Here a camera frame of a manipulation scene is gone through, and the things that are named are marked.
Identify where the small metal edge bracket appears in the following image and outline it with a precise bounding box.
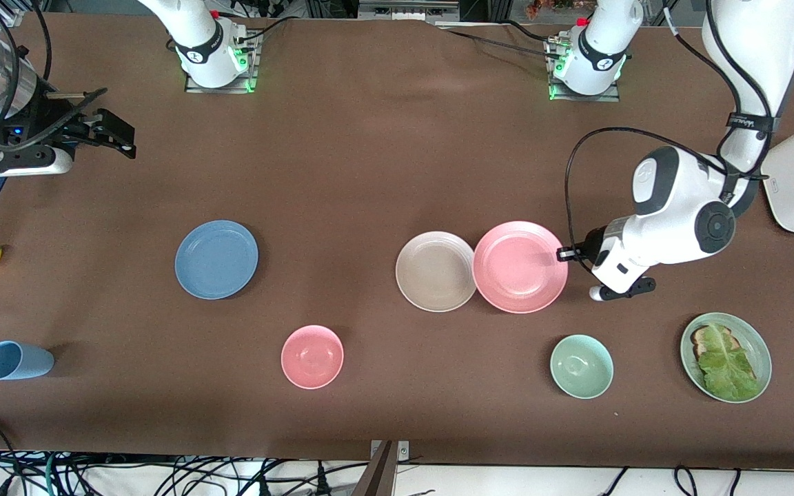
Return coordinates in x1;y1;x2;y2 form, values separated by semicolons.
369;440;410;461

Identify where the black right base cable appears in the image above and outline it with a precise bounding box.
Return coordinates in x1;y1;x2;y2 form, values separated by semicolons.
232;15;294;45

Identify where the grey metal fixture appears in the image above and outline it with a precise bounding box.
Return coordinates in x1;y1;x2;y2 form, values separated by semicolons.
358;0;460;25

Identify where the blue cup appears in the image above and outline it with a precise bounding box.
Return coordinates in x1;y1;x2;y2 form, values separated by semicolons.
0;341;54;381

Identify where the beige plate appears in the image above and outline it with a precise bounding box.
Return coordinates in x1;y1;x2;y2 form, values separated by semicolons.
395;231;478;313

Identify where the blue plate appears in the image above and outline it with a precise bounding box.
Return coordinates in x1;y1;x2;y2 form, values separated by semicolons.
174;220;259;300

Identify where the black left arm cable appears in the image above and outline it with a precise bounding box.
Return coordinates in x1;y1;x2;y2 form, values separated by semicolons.
564;0;794;262

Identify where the pink plate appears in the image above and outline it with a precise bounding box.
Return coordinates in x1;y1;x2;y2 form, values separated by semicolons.
472;220;569;315

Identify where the black left base cable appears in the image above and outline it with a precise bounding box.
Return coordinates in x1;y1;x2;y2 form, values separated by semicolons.
438;21;563;57

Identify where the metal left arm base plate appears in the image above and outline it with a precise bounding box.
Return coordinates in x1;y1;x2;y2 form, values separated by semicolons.
549;38;622;103

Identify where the green lettuce leaf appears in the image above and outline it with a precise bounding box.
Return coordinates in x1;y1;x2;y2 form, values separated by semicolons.
697;324;762;402

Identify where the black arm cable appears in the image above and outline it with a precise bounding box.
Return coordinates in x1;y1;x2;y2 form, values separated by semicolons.
564;0;794;262
0;0;108;149

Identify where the green plate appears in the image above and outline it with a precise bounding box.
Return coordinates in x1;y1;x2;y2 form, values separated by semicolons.
680;312;773;404

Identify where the dark metal bar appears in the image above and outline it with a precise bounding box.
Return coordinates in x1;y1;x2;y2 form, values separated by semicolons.
352;441;398;496

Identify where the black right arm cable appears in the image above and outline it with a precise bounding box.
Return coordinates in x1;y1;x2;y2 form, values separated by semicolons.
0;0;108;149

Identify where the pink bowl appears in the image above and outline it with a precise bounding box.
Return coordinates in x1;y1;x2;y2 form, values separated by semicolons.
281;324;345;390

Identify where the brown table cloth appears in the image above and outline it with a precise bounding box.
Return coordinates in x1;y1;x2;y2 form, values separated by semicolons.
0;12;794;473

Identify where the black base cable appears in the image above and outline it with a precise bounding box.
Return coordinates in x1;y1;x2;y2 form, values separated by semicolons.
438;21;563;57
232;15;294;45

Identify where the green bowl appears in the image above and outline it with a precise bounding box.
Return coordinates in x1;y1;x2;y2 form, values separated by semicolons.
549;334;614;400

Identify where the toast slice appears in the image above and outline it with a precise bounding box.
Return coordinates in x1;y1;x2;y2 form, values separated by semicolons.
691;326;741;359

